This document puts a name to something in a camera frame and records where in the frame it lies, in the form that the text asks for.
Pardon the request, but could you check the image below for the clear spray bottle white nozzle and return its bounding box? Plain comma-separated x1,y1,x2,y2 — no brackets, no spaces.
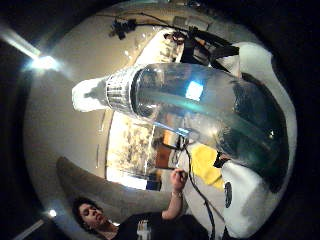
71,62,290,193

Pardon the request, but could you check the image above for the orange box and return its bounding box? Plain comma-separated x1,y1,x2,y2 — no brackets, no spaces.
154,129,181,170

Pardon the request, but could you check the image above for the yellow cloth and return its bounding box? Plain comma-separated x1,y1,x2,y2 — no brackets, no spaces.
190,143,226,192

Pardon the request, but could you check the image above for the bright window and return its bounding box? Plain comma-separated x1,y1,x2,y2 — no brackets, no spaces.
105,111,161,191

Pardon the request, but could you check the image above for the the person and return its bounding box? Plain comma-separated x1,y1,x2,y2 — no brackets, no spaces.
71,195,216,240

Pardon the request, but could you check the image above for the bright ceiling lamp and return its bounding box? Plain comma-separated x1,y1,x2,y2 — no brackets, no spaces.
28,53,63,73

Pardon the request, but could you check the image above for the black cable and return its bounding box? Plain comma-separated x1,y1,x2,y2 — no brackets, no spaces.
179,134,217,240

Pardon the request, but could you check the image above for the black equipment with straps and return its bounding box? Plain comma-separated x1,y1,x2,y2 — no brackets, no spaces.
179,26,241,73

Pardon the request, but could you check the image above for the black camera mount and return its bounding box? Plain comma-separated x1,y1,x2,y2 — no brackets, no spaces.
108,18,138,41

